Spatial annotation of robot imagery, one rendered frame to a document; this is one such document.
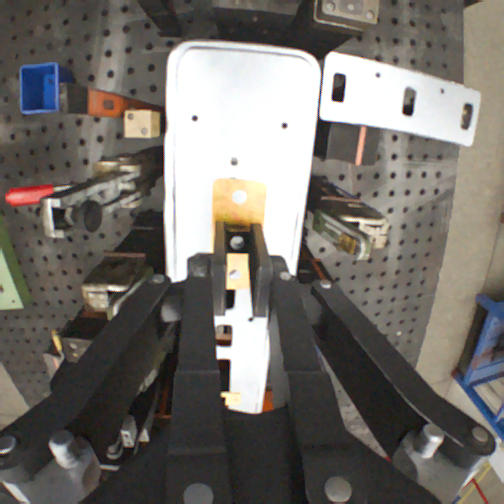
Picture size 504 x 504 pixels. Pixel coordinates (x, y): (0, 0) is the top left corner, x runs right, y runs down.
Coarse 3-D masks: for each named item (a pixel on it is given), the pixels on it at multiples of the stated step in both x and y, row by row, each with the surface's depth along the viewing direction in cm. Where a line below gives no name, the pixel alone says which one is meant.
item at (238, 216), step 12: (216, 180) 20; (228, 180) 20; (240, 180) 20; (252, 180) 20; (216, 192) 20; (228, 192) 20; (252, 192) 20; (264, 192) 20; (216, 204) 21; (228, 204) 21; (240, 204) 21; (252, 204) 21; (264, 204) 21; (216, 216) 21; (228, 216) 21; (240, 216) 21; (252, 216) 21; (264, 216) 21; (228, 228) 21; (240, 228) 21; (228, 240) 21; (228, 252) 21; (240, 252) 21; (228, 264) 22; (240, 264) 22; (228, 276) 23; (240, 276) 23; (228, 288) 23; (240, 288) 23
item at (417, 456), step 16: (432, 432) 6; (400, 448) 7; (416, 448) 7; (432, 448) 6; (400, 464) 7; (416, 464) 6; (432, 464) 6; (448, 464) 6; (416, 480) 6; (432, 480) 6; (448, 480) 6; (464, 480) 6; (448, 496) 5
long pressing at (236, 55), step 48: (192, 48) 37; (240, 48) 38; (288, 48) 38; (192, 96) 40; (240, 96) 40; (288, 96) 41; (192, 144) 42; (240, 144) 43; (288, 144) 43; (192, 192) 45; (240, 192) 46; (288, 192) 46; (192, 240) 48; (240, 240) 49; (288, 240) 49; (240, 336) 56; (240, 384) 61
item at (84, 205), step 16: (112, 176) 33; (128, 176) 35; (64, 192) 25; (80, 192) 26; (96, 192) 30; (112, 192) 34; (48, 208) 23; (64, 208) 25; (80, 208) 23; (96, 208) 25; (112, 208) 32; (48, 224) 24; (64, 224) 25; (80, 224) 24; (96, 224) 25
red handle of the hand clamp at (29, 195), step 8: (48, 184) 31; (64, 184) 33; (72, 184) 33; (120, 184) 36; (128, 184) 37; (16, 192) 29; (24, 192) 29; (32, 192) 30; (40, 192) 31; (48, 192) 31; (120, 192) 37; (128, 192) 38; (8, 200) 29; (16, 200) 29; (24, 200) 30; (32, 200) 30
